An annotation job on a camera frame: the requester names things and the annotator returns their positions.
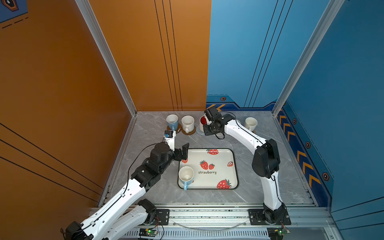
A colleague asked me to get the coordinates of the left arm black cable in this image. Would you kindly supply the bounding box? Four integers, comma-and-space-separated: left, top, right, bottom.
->
59, 142, 158, 238

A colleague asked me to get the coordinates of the red interior mug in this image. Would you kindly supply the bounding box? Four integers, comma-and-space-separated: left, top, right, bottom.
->
199, 116, 207, 133

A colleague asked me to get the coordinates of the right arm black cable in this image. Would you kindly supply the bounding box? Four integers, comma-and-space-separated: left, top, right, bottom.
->
214, 111, 241, 141

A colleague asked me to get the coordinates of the left green circuit board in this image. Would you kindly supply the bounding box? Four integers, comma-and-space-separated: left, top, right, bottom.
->
138, 229, 159, 240

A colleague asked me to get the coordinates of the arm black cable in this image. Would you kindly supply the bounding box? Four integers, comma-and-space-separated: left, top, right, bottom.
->
214, 111, 241, 141
59, 142, 158, 238

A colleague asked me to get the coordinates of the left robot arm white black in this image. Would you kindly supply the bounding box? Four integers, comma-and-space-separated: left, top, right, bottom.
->
62, 142, 190, 240

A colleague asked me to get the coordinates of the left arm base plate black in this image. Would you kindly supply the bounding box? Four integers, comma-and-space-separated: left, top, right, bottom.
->
151, 209, 170, 226

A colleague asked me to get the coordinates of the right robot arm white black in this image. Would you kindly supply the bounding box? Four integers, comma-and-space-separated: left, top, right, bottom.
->
203, 107, 292, 225

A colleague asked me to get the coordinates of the aluminium front rail frame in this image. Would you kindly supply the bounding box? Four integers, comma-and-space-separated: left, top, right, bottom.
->
121, 205, 342, 240

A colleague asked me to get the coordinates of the white speckled mug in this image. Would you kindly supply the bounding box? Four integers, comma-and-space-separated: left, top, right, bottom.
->
182, 116, 195, 133

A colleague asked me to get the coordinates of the aluminium corner post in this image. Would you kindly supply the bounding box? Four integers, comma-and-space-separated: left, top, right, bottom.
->
75, 0, 137, 117
272, 0, 345, 117

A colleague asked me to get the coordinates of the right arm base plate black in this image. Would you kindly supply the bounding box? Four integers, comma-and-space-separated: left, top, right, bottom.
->
248, 208, 292, 226

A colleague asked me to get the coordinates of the white strawberry tray black rim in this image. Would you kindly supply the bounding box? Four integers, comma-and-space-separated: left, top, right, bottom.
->
178, 149, 239, 190

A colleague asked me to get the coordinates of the dark brown wooden round coaster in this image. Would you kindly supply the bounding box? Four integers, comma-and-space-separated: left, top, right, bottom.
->
167, 124, 182, 134

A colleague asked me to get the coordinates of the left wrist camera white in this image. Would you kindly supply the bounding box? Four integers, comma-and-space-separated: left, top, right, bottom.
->
164, 130, 176, 151

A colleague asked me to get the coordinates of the right aluminium corner post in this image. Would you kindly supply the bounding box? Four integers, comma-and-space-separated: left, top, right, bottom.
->
272, 0, 345, 117

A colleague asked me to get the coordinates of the left aluminium corner post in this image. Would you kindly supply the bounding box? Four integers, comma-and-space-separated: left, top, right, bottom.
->
75, 0, 137, 117

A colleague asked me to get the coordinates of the light blue mug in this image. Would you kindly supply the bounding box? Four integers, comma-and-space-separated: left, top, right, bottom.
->
178, 166, 195, 191

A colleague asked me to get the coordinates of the grey woven rope coaster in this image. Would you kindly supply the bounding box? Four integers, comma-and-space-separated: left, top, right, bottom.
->
197, 130, 205, 136

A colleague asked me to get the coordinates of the green circuit board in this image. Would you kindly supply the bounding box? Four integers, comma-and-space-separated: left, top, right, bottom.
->
138, 229, 159, 240
267, 229, 291, 240

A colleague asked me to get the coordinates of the light brown wooden round coaster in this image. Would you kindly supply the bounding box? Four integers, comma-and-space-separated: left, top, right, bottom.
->
181, 127, 197, 136

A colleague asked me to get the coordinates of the clear cable on rail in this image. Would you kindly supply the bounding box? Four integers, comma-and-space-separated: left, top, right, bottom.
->
170, 220, 248, 232

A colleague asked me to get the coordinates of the right green circuit board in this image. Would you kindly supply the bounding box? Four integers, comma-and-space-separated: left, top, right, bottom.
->
267, 229, 291, 240

